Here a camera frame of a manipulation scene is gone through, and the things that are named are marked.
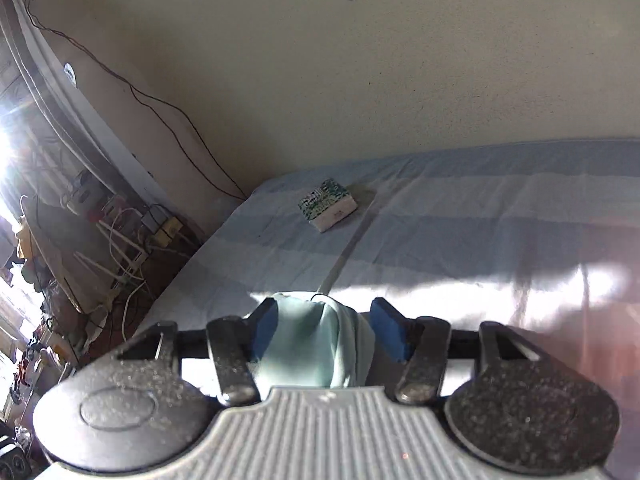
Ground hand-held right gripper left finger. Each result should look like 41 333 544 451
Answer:
100 297 279 407

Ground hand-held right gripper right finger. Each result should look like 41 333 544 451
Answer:
370 297 543 406

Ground light teal zip pouch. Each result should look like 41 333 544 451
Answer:
257 291 376 388

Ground light bed sheet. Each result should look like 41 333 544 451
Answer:
130 137 640 406

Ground green white small box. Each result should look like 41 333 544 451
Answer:
298 178 358 233

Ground yellow power strip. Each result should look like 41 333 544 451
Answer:
147 217 183 248

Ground white cables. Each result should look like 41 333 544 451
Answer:
75 205 201 341

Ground black wall cable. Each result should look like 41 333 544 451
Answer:
20 0 247 200

